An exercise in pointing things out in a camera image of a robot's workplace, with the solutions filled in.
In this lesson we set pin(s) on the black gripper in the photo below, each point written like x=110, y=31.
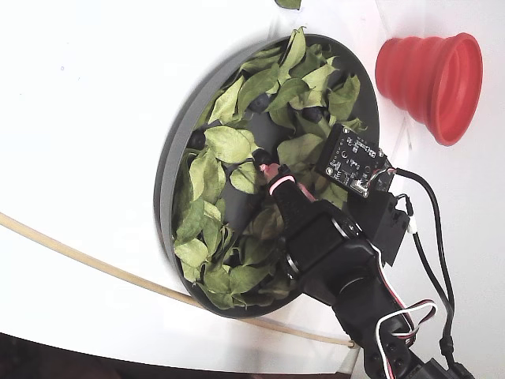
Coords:
x=312, y=225

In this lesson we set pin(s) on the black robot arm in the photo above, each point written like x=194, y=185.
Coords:
x=367, y=316

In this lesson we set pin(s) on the grey round bowl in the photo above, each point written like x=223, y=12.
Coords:
x=175, y=130

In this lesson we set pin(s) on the green leaf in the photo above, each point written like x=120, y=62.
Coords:
x=248, y=278
x=317, y=77
x=229, y=144
x=288, y=4
x=288, y=92
x=191, y=252
x=345, y=96
x=227, y=100
x=256, y=85
x=205, y=177
x=244, y=178
x=296, y=51
x=300, y=150

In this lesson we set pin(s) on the red collapsible silicone cup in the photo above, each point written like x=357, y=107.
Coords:
x=418, y=79

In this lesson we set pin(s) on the beige flexible tube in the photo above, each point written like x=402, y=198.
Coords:
x=98, y=266

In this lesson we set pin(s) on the black camera circuit board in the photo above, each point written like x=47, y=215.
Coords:
x=347, y=162

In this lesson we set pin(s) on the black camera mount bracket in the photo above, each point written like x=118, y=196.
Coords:
x=382, y=225

